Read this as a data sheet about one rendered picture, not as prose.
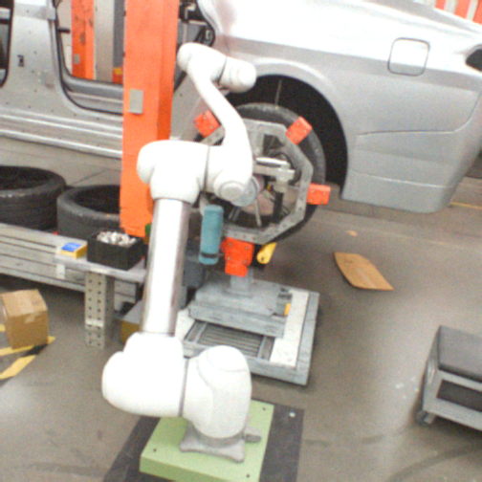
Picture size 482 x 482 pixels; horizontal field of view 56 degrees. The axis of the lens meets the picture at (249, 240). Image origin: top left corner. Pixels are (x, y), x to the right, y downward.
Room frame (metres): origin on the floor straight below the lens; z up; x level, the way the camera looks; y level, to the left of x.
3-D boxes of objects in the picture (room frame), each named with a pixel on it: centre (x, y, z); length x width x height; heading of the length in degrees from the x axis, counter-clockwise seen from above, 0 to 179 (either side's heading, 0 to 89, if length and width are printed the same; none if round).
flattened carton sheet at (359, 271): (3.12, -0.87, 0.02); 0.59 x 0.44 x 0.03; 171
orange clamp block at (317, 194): (1.96, -0.27, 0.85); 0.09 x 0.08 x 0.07; 81
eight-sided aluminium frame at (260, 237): (2.00, 0.04, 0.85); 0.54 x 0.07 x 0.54; 81
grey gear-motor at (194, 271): (2.28, 0.28, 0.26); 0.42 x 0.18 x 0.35; 171
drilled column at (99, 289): (1.84, 0.65, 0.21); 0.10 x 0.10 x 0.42; 81
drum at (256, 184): (1.93, 0.05, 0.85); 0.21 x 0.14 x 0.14; 171
